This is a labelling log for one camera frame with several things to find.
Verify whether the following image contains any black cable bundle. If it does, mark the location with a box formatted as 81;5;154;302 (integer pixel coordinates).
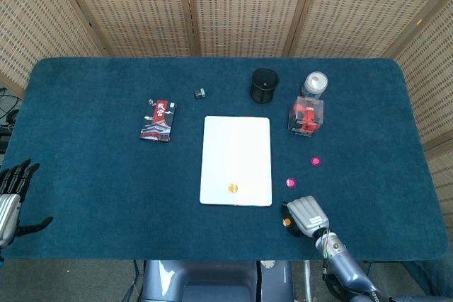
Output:
0;86;23;140

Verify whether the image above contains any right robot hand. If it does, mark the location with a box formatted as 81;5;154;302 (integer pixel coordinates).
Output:
281;195;331;238

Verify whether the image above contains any black mesh pen cup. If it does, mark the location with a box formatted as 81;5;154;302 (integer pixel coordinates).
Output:
250;67;280;105

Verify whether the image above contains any dark card box red print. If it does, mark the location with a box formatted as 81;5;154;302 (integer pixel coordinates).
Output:
139;98;178;144

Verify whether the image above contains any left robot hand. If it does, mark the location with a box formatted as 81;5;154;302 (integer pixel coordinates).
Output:
0;159;55;249

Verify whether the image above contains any blue cable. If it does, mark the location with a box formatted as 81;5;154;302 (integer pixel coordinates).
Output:
131;260;143;294

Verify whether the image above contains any blue-grey robot torso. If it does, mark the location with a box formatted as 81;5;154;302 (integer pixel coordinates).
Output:
141;260;294;302

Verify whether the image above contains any woven folding screen panel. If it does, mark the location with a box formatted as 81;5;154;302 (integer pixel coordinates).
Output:
55;0;200;58
389;0;453;151
288;0;453;59
184;0;316;58
0;0;109;100

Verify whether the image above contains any clear printed plastic box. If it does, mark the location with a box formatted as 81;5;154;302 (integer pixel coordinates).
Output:
287;95;325;137

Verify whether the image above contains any white magnetic board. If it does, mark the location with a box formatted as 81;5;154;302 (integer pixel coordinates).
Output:
199;115;273;207

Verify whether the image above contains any orange toy figure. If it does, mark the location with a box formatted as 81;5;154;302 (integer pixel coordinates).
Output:
292;100;319;132

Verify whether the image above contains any metal table leg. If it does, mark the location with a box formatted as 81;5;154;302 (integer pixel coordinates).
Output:
303;261;313;302

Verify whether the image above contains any clear bottle with white lid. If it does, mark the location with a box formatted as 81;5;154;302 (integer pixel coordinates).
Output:
301;71;329;100

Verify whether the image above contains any blue table cloth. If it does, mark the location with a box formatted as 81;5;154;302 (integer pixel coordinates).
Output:
2;56;450;262

